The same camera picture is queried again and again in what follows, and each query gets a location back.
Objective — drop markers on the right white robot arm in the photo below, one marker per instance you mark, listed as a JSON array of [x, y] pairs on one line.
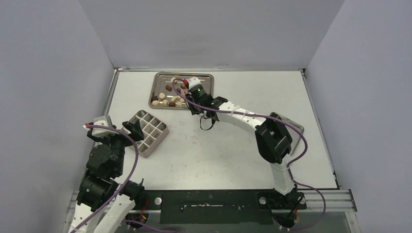
[[276, 136]]

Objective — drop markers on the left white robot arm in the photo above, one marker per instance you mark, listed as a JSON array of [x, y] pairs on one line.
[[102, 203]]

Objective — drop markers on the steel chocolate tray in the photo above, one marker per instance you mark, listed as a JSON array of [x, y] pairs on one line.
[[164, 82]]

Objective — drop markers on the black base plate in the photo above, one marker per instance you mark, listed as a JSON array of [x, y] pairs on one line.
[[260, 206]]

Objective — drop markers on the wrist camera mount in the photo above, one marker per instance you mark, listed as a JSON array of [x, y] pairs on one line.
[[102, 121], [192, 82]]

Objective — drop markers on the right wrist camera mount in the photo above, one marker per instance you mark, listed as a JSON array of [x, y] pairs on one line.
[[192, 82]]

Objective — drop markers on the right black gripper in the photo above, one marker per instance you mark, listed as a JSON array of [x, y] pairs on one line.
[[187, 89]]

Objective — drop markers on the cream oval chocolate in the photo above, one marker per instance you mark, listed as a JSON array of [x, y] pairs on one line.
[[162, 96]]

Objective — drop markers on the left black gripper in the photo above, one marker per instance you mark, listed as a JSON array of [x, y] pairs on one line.
[[135, 129]]

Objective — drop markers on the metal tin lid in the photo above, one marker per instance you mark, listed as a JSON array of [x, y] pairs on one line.
[[295, 136]]

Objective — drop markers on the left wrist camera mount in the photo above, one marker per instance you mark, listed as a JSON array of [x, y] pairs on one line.
[[102, 121]]

